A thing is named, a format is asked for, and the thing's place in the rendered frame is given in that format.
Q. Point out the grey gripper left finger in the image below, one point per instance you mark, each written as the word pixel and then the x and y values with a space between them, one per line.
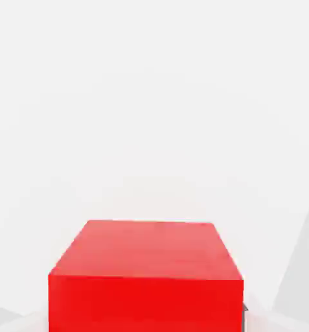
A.
pixel 37 325

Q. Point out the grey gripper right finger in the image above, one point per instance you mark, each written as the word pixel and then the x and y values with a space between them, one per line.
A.
pixel 246 320

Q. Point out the small red cube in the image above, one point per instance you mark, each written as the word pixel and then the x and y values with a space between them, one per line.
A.
pixel 146 298

